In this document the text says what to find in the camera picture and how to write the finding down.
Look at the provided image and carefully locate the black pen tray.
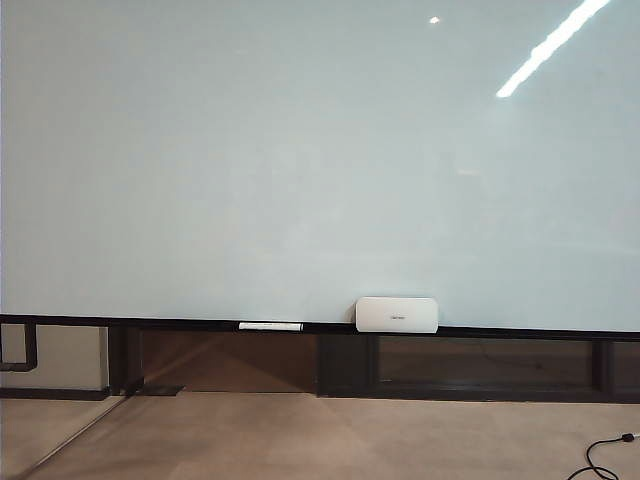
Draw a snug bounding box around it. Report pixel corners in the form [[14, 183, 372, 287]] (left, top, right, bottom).
[[137, 317, 509, 342]]

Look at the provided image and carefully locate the white marker with black cap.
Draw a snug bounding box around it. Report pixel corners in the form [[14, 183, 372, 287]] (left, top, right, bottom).
[[238, 322, 305, 332]]

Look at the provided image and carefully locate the white whiteboard eraser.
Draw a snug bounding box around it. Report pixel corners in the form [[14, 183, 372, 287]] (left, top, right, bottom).
[[354, 296, 441, 335]]

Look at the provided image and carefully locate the white glass whiteboard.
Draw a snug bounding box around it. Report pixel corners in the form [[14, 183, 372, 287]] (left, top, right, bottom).
[[0, 0, 640, 344]]

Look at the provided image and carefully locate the dark wood wall panel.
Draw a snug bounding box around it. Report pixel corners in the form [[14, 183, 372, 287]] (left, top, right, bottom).
[[109, 324, 640, 404]]

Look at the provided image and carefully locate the black pipe frame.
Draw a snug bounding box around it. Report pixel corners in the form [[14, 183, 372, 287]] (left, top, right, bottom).
[[0, 322, 40, 372]]

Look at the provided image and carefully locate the thin silver floor rail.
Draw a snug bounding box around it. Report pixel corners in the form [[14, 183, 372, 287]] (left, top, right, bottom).
[[24, 394, 129, 476]]

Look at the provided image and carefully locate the black floor cable with plug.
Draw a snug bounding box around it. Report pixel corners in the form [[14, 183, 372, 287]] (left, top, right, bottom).
[[567, 432, 640, 480]]

